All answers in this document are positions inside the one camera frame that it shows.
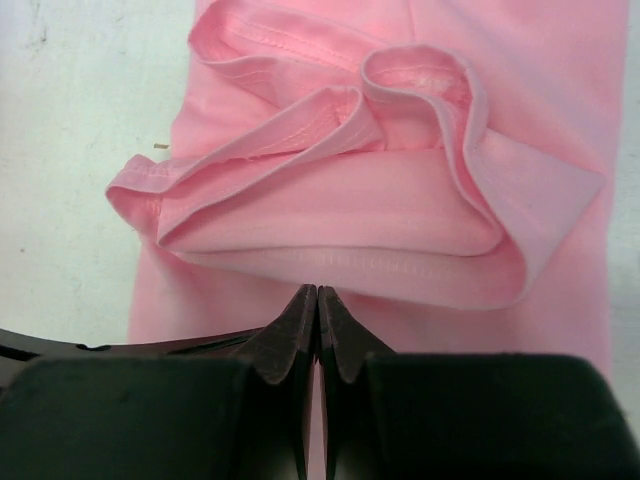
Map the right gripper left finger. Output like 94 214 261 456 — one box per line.
1 285 317 479

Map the pink t shirt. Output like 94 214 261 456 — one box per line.
106 1 629 479

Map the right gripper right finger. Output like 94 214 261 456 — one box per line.
317 287 639 479

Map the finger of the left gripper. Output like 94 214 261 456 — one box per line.
1 328 262 390

